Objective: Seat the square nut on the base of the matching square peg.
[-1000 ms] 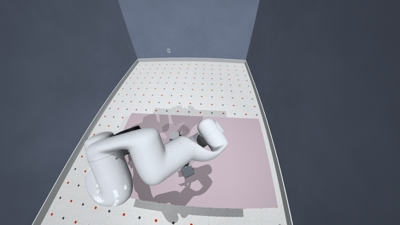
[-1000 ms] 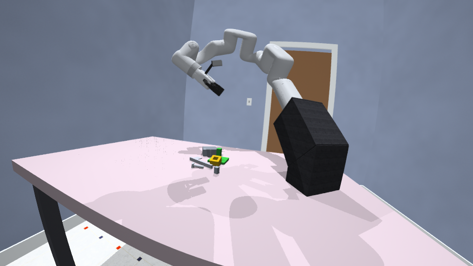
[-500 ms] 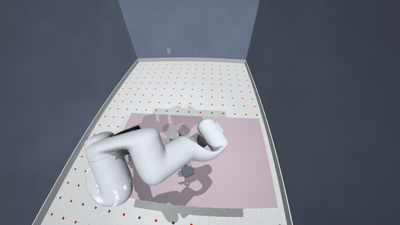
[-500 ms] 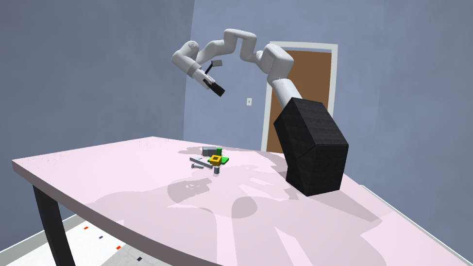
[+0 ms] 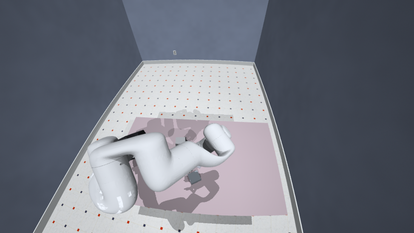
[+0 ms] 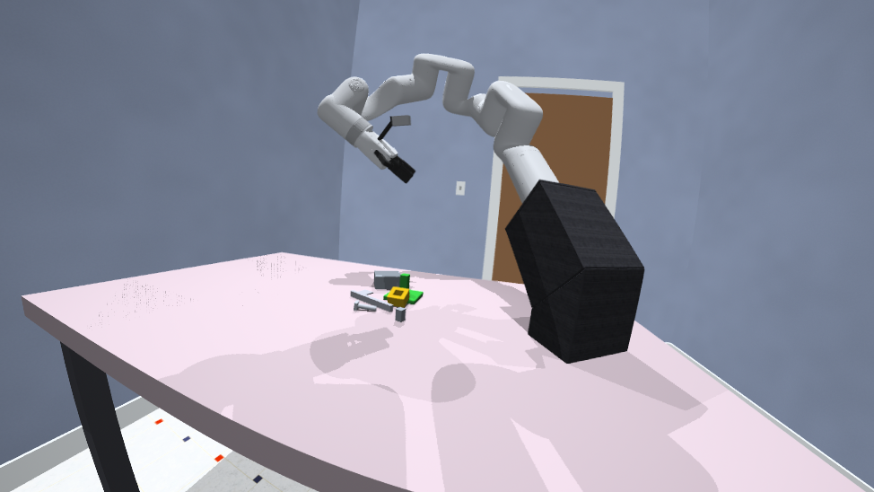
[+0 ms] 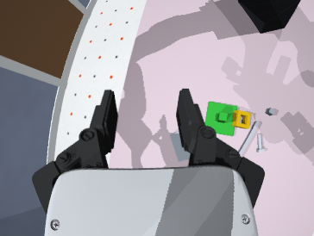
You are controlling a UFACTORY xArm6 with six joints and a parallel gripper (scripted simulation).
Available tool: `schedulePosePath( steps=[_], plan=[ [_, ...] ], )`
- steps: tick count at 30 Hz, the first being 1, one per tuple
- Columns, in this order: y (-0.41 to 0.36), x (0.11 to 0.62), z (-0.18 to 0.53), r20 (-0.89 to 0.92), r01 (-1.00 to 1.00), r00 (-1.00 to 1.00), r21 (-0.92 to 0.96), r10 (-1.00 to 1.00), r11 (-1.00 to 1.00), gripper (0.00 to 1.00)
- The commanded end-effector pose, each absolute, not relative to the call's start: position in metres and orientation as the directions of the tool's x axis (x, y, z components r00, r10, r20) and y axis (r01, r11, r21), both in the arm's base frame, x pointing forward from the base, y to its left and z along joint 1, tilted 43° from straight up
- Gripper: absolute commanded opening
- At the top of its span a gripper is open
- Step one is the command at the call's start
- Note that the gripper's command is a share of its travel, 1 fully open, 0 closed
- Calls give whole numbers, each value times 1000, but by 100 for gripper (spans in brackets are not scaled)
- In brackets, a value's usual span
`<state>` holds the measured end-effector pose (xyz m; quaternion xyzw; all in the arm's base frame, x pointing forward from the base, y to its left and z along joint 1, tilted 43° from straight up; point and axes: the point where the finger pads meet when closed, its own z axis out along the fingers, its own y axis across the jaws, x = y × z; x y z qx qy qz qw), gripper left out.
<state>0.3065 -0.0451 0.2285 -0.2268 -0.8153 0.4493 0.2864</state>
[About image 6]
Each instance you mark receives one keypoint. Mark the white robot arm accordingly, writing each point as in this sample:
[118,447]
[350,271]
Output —
[519,123]

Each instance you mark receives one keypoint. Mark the yellow square nut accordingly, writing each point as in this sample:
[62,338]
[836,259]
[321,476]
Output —
[401,300]

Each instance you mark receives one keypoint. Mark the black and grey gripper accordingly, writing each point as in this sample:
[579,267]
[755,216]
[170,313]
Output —
[374,149]

